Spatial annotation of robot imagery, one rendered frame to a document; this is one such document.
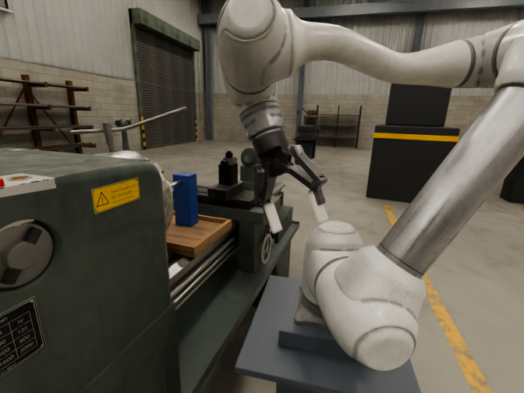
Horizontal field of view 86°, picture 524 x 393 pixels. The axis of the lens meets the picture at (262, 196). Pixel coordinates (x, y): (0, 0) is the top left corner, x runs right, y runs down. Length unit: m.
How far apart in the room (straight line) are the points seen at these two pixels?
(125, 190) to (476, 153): 0.66
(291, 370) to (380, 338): 0.31
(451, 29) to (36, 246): 15.58
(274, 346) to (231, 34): 0.74
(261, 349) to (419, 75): 0.77
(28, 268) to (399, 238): 0.63
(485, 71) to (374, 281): 0.50
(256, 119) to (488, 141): 0.42
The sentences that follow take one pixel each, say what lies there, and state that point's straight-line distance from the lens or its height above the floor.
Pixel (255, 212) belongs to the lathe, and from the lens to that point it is 1.30.
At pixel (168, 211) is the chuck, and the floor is 1.07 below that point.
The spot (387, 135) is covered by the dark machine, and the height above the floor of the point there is 1.10.
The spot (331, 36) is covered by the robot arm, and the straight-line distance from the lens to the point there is 0.54.
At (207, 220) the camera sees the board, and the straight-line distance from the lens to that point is 1.30.
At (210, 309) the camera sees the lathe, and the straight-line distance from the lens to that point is 1.33.
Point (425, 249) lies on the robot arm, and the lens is 0.62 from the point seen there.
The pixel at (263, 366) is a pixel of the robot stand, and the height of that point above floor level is 0.75.
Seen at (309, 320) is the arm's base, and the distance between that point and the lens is 0.85.
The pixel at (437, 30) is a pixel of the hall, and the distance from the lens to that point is 15.55.
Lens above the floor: 1.35
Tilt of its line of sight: 16 degrees down
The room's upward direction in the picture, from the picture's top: 2 degrees clockwise
